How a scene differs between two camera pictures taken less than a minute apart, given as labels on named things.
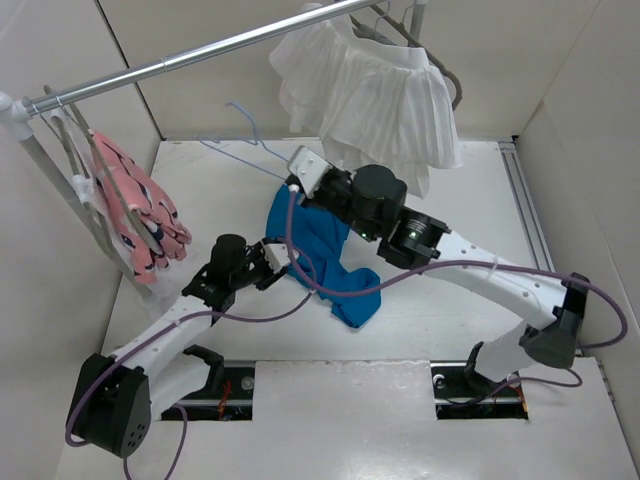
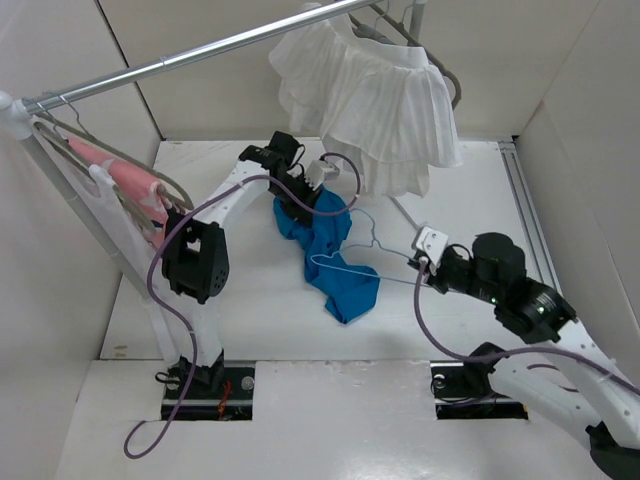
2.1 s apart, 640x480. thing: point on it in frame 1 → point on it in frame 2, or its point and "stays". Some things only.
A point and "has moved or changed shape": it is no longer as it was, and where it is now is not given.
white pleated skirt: (374, 102) stays
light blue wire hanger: (206, 144) → (373, 241)
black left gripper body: (256, 269) → (290, 203)
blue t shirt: (320, 234) has moved or changed shape
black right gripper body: (338, 194) → (454, 272)
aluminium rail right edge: (527, 203) stays
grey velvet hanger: (91, 212) → (179, 190)
